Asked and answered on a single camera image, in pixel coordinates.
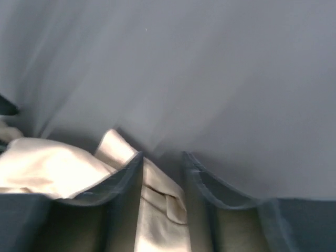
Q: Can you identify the beige t shirt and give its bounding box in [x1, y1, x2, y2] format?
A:
[1, 122, 191, 251]

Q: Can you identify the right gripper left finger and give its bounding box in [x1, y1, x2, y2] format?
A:
[1, 153, 143, 251]

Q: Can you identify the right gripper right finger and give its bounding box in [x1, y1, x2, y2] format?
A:
[182, 152, 335, 252]

